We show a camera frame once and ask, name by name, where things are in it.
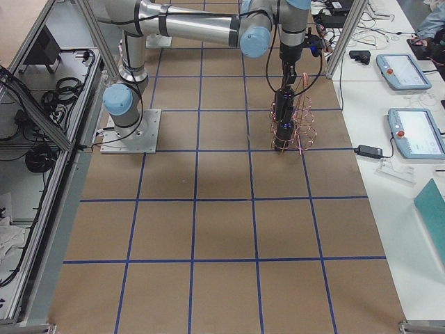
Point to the teach pendant far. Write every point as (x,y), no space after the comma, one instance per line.
(402,72)

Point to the copper wire bottle basket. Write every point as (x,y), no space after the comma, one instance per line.
(304,133)

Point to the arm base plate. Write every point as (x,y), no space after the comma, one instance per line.
(140,138)
(157,41)

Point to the white cloth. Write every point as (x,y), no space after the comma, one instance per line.
(12,238)

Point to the dark wine bottle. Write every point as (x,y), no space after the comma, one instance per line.
(283,97)
(283,136)
(285,116)

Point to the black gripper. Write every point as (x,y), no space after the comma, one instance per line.
(288,53)

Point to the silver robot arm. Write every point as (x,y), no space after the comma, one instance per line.
(248,30)

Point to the aluminium frame post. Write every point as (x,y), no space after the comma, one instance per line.
(349,27)

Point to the teach pendant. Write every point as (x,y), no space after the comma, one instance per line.
(415,133)
(402,72)

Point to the teach pendant near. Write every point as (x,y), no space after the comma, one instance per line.
(415,133)

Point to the black power adapter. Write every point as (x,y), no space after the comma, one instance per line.
(368,151)

